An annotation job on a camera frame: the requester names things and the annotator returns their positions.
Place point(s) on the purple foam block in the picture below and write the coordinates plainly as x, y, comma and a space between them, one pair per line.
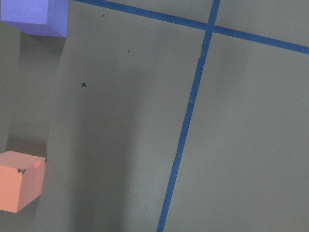
36, 17

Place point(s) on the orange foam block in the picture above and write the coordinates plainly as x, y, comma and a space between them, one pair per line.
21, 180

